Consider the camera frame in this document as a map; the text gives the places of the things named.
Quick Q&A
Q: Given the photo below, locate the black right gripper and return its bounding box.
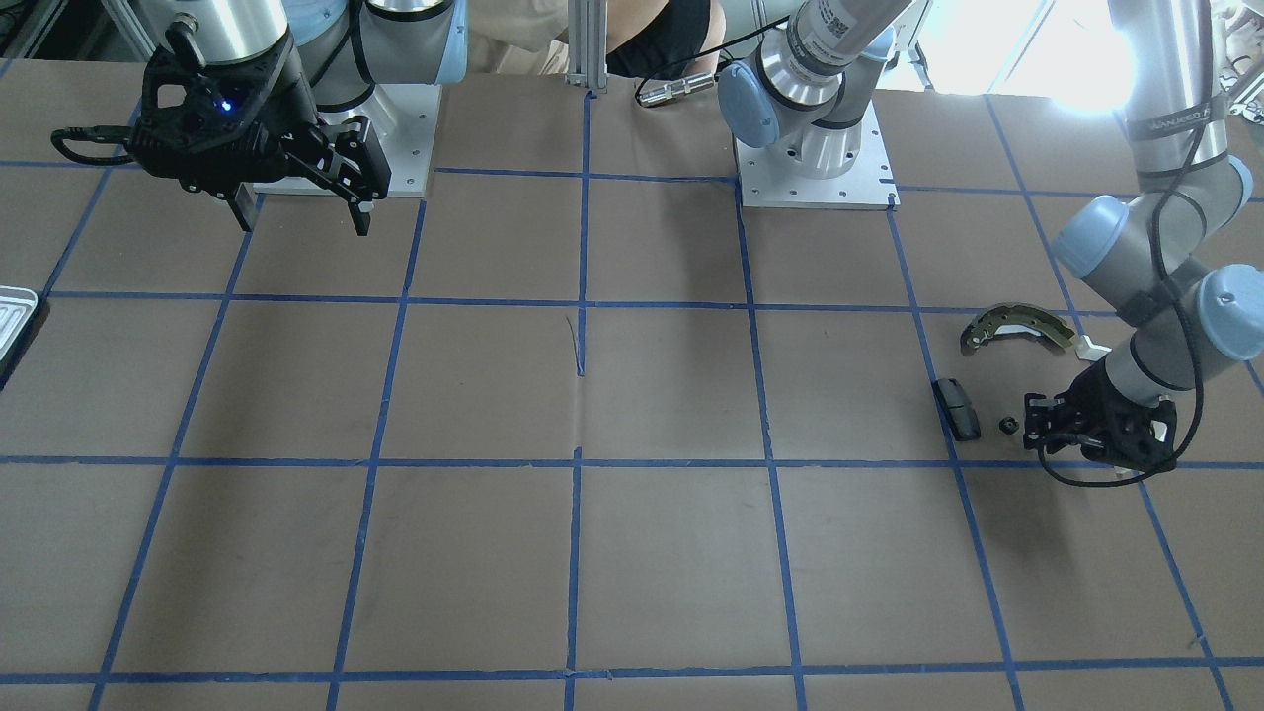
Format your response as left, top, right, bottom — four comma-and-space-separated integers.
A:
129, 20, 392, 237

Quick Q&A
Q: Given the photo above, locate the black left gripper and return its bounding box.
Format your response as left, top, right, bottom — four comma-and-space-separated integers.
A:
1023, 361, 1177, 474

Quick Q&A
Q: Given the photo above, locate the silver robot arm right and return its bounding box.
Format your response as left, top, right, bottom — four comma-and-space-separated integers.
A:
126, 1, 468, 235

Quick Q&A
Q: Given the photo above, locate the silver metal tray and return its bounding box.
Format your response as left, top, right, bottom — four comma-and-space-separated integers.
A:
1, 286, 40, 367

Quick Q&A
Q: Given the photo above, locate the black brake pad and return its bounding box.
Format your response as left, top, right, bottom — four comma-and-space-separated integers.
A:
932, 377, 983, 442

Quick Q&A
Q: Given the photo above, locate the white curved plastic part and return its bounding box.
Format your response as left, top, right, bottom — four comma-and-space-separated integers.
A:
1071, 334, 1112, 361

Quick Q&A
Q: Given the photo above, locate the olive brake shoe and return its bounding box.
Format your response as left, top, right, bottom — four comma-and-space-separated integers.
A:
959, 302, 1077, 350

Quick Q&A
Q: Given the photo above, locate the person in beige shirt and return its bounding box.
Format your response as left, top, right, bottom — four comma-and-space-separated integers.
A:
468, 1, 727, 81

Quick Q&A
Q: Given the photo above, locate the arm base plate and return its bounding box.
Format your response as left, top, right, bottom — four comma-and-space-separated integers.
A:
320, 83, 442, 199
734, 104, 902, 210

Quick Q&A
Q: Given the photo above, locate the aluminium frame post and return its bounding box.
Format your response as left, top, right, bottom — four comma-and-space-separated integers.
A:
565, 0, 608, 95

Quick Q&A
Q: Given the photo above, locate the silver cable connector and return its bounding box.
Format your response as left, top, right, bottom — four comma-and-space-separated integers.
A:
635, 73, 715, 109

